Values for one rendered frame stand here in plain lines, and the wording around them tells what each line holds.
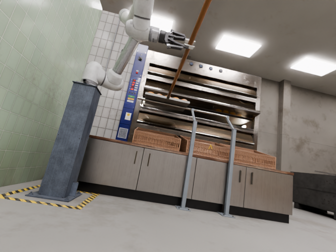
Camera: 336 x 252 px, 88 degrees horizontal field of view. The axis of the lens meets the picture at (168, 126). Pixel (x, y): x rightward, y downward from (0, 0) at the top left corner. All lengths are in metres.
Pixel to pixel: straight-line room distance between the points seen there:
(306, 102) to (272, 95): 1.54
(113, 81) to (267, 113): 6.64
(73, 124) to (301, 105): 8.37
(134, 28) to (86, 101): 0.84
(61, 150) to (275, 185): 2.28
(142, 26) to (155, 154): 1.27
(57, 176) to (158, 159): 0.94
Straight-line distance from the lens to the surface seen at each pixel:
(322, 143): 9.19
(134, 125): 2.55
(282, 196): 2.57
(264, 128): 7.57
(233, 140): 2.17
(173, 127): 2.53
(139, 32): 1.22
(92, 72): 1.89
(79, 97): 1.79
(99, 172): 2.01
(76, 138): 1.71
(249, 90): 3.23
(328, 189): 4.46
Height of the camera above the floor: 0.41
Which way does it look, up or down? 12 degrees up
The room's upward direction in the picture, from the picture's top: 10 degrees clockwise
